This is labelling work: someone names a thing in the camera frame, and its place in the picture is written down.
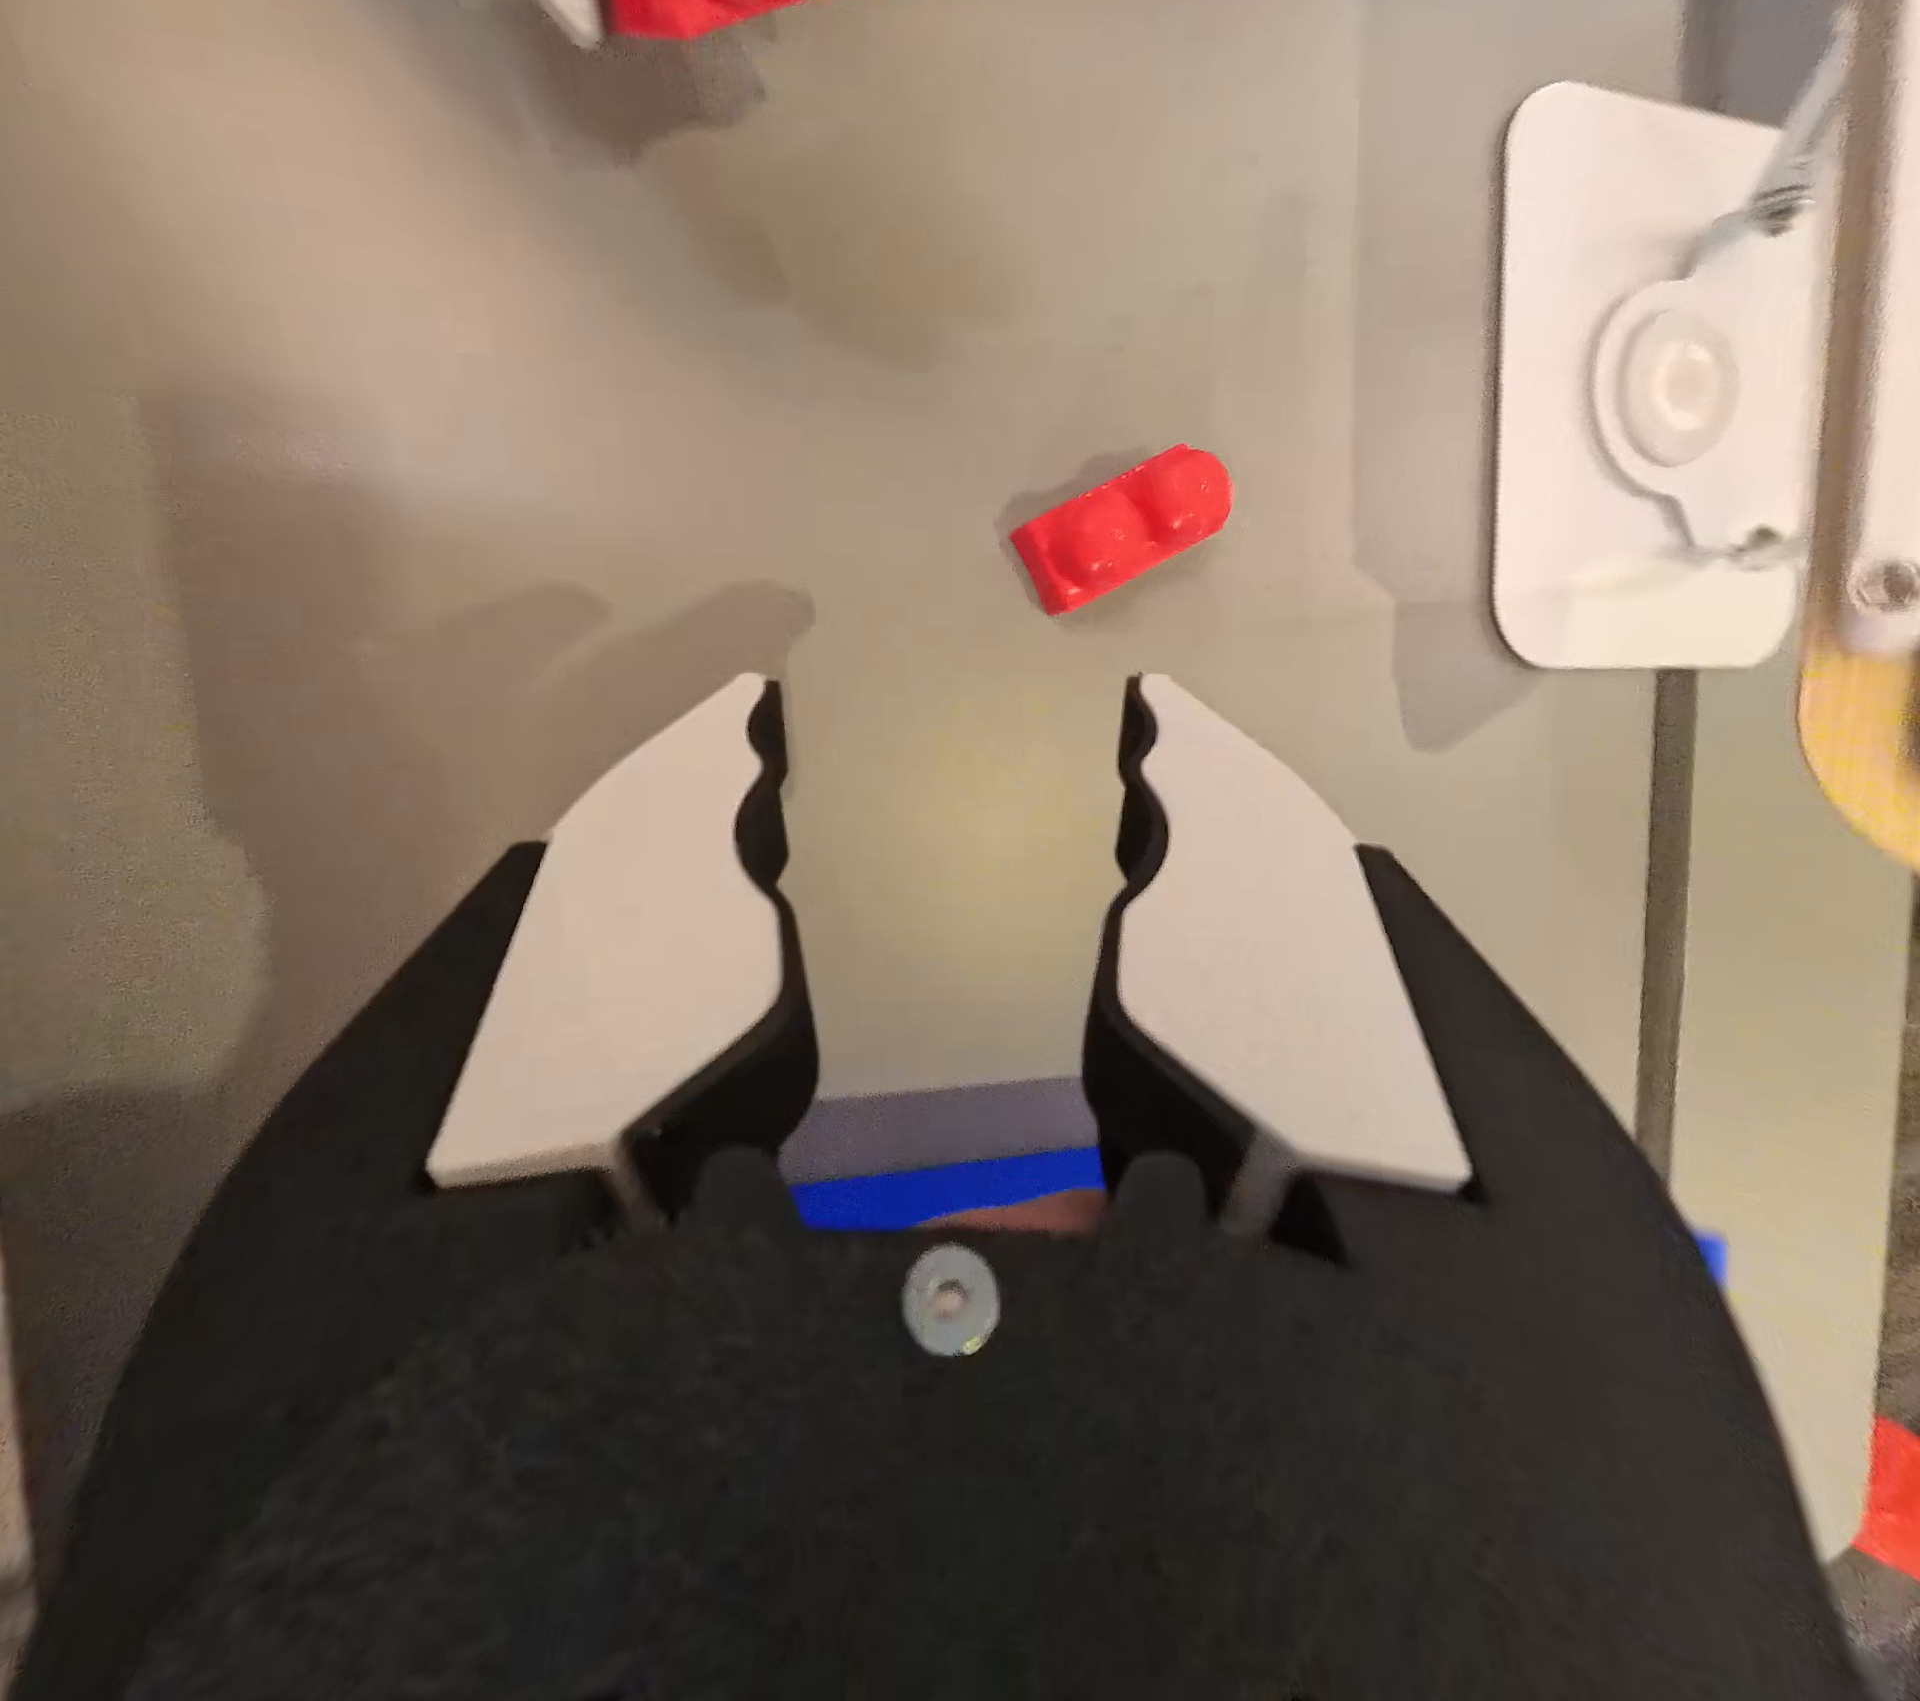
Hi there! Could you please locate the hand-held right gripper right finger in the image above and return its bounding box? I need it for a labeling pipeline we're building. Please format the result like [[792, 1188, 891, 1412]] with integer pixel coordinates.
[[1081, 674, 1475, 1192]]

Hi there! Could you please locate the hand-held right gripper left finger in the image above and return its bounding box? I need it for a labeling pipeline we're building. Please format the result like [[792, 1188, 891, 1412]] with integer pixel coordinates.
[[424, 674, 824, 1192]]

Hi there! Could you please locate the blue plastic bin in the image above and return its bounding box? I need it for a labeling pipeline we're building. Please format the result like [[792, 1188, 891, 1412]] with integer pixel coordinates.
[[787, 1143, 1733, 1282]]

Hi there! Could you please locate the red two-stud block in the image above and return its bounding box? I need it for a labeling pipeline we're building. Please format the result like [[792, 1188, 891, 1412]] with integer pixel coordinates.
[[1009, 441, 1236, 621]]

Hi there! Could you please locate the grey desk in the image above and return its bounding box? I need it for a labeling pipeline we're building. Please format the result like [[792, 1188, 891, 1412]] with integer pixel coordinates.
[[0, 0, 1883, 1569]]

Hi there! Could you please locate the white tilting stand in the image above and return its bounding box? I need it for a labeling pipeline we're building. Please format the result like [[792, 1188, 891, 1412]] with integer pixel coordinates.
[[1495, 6, 1854, 670]]

